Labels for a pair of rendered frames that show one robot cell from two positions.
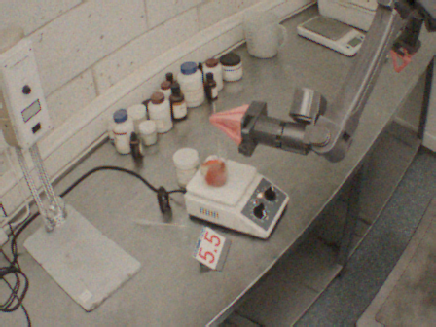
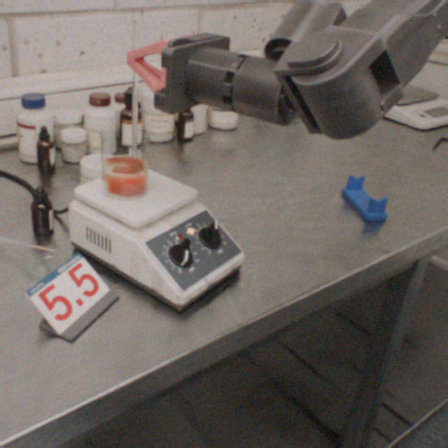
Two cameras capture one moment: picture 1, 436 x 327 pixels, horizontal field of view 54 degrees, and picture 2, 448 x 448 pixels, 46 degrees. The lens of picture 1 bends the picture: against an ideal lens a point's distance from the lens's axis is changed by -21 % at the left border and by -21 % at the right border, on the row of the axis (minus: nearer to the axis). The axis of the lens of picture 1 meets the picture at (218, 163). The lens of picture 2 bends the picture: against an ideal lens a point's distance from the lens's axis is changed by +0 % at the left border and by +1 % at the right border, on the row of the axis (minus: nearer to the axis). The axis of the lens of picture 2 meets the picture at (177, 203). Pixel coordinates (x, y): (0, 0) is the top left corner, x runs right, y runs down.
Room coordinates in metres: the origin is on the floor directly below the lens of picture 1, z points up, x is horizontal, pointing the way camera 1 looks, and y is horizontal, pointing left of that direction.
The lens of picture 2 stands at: (0.25, -0.15, 1.15)
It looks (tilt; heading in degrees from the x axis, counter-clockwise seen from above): 28 degrees down; 8
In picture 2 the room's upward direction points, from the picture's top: 4 degrees clockwise
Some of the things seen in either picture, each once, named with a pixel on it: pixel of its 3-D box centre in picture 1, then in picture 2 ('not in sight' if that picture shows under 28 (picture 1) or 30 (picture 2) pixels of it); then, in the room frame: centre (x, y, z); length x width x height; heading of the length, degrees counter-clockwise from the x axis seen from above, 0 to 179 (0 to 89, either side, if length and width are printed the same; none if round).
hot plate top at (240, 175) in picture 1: (221, 179); (136, 193); (0.84, 0.00, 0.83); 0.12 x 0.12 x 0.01; 59
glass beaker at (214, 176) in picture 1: (214, 168); (125, 164); (0.84, 0.01, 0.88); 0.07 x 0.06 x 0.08; 31
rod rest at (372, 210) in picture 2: not in sight; (365, 196); (1.06, -0.33, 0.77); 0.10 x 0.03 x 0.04; 17
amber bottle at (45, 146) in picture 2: (134, 143); (45, 147); (1.05, 0.21, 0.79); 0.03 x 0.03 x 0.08
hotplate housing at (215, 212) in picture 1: (234, 197); (150, 229); (0.83, -0.03, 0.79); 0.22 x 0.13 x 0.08; 59
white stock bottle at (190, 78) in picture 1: (190, 83); (157, 106); (1.26, 0.06, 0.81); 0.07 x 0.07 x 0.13
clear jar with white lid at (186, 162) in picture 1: (187, 168); (100, 185); (0.93, 0.07, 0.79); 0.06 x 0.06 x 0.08
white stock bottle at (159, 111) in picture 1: (159, 111); (100, 123); (1.16, 0.14, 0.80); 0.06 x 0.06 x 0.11
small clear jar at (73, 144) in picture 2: (148, 132); (74, 145); (1.10, 0.18, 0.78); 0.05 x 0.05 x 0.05
